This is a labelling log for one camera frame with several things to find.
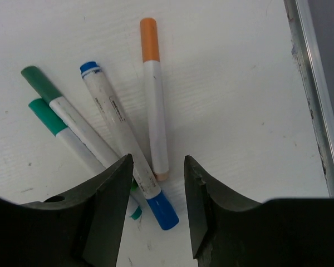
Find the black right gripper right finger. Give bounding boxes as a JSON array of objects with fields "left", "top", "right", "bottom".
[{"left": 184, "top": 156, "right": 334, "bottom": 266}]

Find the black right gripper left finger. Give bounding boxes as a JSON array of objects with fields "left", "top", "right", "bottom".
[{"left": 0, "top": 155, "right": 133, "bottom": 266}]

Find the orange capped white marker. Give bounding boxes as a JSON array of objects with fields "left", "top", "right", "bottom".
[{"left": 140, "top": 17, "right": 169, "bottom": 181}]

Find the teal capped white marker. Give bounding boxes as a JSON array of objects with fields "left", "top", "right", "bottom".
[{"left": 27, "top": 97, "right": 143, "bottom": 220}]

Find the dark green capped marker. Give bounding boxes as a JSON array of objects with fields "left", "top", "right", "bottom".
[{"left": 21, "top": 66, "right": 120, "bottom": 167}]

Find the blue capped whiteboard marker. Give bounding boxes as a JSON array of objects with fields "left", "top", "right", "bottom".
[{"left": 80, "top": 61, "right": 179, "bottom": 230}]

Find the right aluminium side rail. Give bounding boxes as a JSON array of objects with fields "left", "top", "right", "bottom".
[{"left": 284, "top": 1, "right": 334, "bottom": 197}]

